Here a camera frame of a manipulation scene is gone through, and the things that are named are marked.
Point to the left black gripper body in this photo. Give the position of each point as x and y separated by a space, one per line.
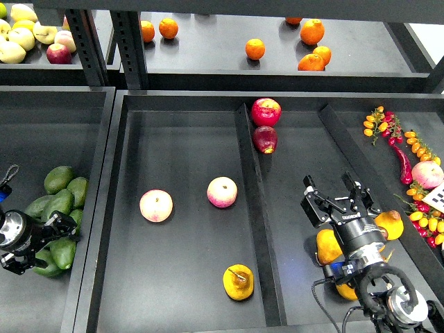
31 232

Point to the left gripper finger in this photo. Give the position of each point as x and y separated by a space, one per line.
58 226
20 265

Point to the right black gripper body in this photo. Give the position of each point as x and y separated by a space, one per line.
359 239

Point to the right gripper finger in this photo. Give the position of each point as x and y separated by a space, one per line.
360 198
317 206

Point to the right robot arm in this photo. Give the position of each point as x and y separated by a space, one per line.
385 293

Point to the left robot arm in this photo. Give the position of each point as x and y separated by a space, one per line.
9 236

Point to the green avocado centre pile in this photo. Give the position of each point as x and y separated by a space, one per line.
63 202

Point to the green avocado pile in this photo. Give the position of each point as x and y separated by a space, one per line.
35 209
63 202

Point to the green avocado left pile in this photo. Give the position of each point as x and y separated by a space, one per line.
35 209

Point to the pale yellow pear bottom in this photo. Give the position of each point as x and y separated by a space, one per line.
11 53

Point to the red chili pepper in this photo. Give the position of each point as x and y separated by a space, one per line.
406 177

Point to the lower cherry tomato bunch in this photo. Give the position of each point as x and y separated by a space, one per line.
427 221

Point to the cherry tomato bunch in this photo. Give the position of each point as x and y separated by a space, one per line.
383 123
427 221

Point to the upper cherry tomato bunch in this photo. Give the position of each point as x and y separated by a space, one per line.
383 123

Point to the pink peach right tray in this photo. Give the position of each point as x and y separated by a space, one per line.
427 174

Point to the checkered marker card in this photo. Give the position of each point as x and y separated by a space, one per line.
435 198

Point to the dark red apple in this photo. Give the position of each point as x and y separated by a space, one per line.
265 139

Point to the pink apple left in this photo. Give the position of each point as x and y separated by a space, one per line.
156 205

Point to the pink apple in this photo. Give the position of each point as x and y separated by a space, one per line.
222 192
156 205

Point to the pink apple centre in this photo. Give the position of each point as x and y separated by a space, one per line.
222 192

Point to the black left tray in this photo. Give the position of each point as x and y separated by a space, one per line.
42 128

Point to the black tray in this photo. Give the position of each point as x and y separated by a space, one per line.
42 128
168 277

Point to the bright red apple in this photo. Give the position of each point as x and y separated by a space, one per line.
266 112

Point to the black middle tray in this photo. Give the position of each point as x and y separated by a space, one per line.
168 277

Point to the orange lower right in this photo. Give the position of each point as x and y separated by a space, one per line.
311 62

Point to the orange right small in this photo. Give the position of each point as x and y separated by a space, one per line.
324 52

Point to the black upper left shelf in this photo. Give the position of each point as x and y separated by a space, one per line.
37 70

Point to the large orange upper right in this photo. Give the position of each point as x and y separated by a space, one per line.
312 31

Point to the orange centre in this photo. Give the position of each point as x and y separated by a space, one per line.
255 49

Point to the red apple upper shelf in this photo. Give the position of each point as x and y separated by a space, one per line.
58 54

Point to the pale peach upper shelf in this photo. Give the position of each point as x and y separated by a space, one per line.
65 38

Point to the black perforated upright post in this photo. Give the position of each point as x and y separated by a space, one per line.
83 30

